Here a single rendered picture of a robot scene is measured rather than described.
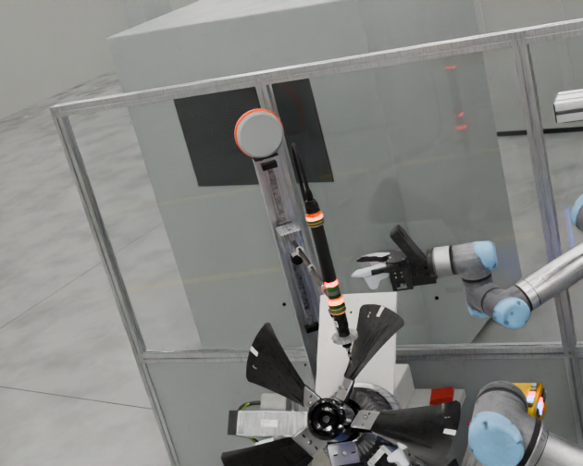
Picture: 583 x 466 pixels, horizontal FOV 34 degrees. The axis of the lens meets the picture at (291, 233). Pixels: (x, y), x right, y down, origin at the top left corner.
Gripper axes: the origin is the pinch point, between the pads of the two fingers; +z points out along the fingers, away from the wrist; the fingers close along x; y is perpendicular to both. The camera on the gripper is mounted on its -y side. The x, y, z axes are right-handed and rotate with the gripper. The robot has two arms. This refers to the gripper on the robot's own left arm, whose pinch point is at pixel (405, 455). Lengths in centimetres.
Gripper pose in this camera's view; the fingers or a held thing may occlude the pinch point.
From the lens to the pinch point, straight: 257.0
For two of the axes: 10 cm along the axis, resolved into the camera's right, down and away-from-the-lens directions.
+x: 3.4, 8.7, 3.5
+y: -9.1, 4.0, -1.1
